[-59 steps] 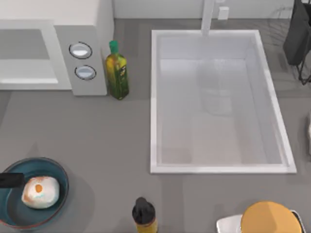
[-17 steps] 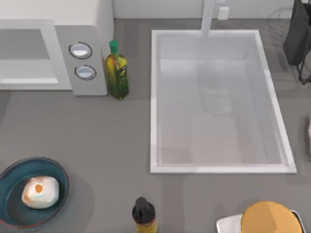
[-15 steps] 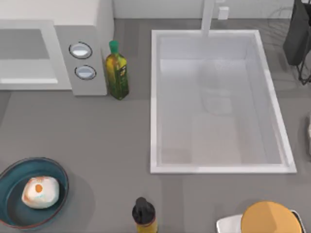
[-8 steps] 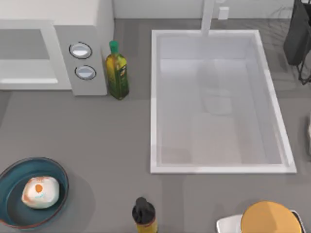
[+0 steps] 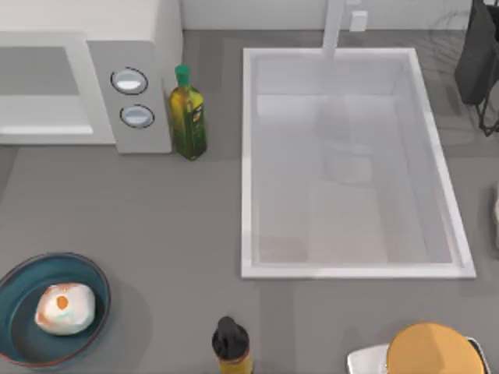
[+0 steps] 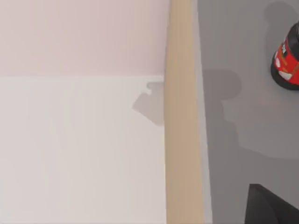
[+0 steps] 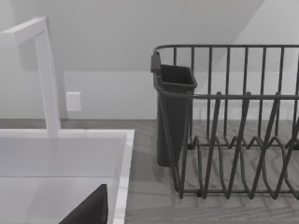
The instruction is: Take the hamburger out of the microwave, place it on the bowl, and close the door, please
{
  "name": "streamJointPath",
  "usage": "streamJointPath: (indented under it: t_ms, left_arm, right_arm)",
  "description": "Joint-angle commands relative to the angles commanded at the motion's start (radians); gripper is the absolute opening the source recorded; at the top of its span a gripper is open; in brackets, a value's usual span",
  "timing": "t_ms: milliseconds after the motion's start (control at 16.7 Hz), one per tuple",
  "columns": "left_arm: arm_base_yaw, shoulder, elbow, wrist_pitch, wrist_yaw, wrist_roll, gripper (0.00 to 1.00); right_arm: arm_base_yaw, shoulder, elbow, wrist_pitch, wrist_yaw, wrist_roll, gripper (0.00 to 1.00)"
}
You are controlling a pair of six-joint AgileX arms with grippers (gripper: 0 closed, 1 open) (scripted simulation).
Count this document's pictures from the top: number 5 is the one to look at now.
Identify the green olive oil bottle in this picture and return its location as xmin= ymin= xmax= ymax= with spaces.
xmin=168 ymin=64 xmax=208 ymax=161

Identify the white sink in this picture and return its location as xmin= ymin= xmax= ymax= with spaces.
xmin=240 ymin=47 xmax=477 ymax=281

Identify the microwave knob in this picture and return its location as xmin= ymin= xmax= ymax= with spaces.
xmin=110 ymin=66 xmax=150 ymax=96
xmin=119 ymin=103 xmax=156 ymax=129

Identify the yellow bottle with black cap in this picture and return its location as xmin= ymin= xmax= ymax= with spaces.
xmin=211 ymin=316 xmax=254 ymax=374

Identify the tall white tap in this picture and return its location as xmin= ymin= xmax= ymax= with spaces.
xmin=321 ymin=0 xmax=344 ymax=59

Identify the pale microwave oven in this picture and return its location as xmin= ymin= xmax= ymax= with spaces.
xmin=0 ymin=0 xmax=184 ymax=156

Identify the silver metal base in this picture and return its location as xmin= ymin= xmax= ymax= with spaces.
xmin=346 ymin=342 xmax=392 ymax=374

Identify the white round food item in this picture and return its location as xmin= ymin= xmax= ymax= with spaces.
xmin=34 ymin=283 xmax=97 ymax=337

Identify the orange round lid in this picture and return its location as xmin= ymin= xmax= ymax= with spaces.
xmin=386 ymin=321 xmax=488 ymax=374

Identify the blue bowl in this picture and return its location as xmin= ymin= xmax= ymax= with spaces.
xmin=0 ymin=252 xmax=112 ymax=369

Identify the white wall socket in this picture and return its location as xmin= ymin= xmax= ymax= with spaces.
xmin=349 ymin=10 xmax=368 ymax=33

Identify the black wire rack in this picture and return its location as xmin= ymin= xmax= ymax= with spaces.
xmin=454 ymin=0 xmax=499 ymax=137

